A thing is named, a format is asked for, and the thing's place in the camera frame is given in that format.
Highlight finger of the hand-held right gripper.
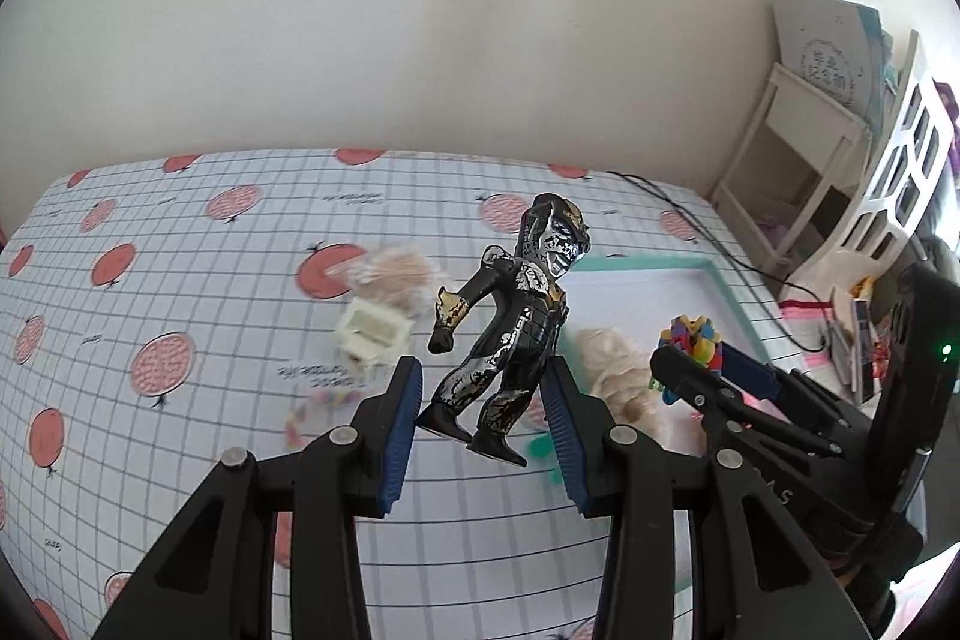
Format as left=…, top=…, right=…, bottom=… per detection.
left=649, top=346, right=848, bottom=461
left=720, top=344, right=871, bottom=440

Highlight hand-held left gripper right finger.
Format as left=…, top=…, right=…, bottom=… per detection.
left=544, top=356, right=875, bottom=640

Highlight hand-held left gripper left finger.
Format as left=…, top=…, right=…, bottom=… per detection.
left=94, top=356, right=421, bottom=640

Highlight colourful plastic link toy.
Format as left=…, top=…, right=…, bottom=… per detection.
left=658, top=314, right=722, bottom=401

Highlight cream lace cloth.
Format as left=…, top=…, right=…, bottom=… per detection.
left=574, top=326, right=661, bottom=431

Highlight teal shallow box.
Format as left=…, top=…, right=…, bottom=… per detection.
left=555, top=255, right=775, bottom=461

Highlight cream plastic clip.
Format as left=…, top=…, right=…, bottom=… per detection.
left=337, top=299, right=413, bottom=378

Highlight black action figure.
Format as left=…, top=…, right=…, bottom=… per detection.
left=416, top=192, right=593, bottom=467

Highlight bag of cotton swabs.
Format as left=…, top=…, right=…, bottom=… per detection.
left=341, top=246, right=447, bottom=319

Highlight teal plastic hair clip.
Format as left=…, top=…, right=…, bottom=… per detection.
left=525, top=434, right=571, bottom=483

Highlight assorted stationery pile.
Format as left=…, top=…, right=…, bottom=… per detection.
left=825, top=276, right=897, bottom=405

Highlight pomegranate print grid bedsheet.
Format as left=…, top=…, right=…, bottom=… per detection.
left=0, top=147, right=856, bottom=640

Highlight white wooden shelf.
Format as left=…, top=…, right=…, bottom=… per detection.
left=709, top=62, right=875, bottom=281

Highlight purple cloth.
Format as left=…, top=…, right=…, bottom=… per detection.
left=934, top=77, right=960, bottom=176

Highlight grey booklet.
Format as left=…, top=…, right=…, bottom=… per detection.
left=769, top=0, right=897, bottom=124

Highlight black cable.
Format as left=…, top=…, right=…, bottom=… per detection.
left=606, top=171, right=833, bottom=356

